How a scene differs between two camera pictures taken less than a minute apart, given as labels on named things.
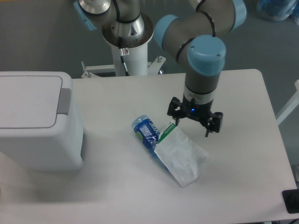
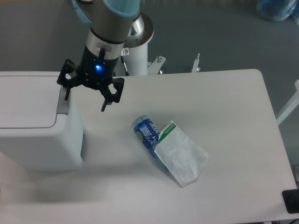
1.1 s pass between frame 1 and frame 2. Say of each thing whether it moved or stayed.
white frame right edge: stayed
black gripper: moved
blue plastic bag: stayed
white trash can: stayed
